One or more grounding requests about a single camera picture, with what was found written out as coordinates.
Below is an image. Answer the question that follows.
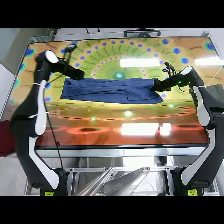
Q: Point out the blue T-shirt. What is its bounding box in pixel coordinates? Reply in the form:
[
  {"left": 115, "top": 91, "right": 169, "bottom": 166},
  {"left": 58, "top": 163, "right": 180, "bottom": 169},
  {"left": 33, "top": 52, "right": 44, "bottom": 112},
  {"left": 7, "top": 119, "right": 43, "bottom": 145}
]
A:
[{"left": 60, "top": 77, "right": 165, "bottom": 105}]

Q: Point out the black cable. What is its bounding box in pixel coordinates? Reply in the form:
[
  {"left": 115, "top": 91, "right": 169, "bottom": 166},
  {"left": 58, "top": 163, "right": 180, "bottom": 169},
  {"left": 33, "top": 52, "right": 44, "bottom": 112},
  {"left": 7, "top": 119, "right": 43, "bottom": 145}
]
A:
[{"left": 43, "top": 73, "right": 65, "bottom": 172}]

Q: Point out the silver frame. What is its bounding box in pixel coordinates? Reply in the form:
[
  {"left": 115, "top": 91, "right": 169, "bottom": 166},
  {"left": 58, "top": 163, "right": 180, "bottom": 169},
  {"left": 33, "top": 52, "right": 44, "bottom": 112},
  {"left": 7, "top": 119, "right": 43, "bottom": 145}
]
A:
[{"left": 24, "top": 145, "right": 214, "bottom": 197}]

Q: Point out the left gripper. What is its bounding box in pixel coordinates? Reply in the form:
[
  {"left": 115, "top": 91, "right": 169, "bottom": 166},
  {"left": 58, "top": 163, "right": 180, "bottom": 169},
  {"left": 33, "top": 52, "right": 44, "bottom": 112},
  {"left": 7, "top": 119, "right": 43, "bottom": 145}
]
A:
[{"left": 63, "top": 64, "right": 85, "bottom": 81}]

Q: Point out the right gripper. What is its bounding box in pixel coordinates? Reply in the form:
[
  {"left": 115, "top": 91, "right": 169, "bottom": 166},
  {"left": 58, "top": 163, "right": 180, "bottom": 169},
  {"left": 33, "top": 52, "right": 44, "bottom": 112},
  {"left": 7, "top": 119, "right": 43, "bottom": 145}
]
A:
[{"left": 150, "top": 77, "right": 174, "bottom": 93}]

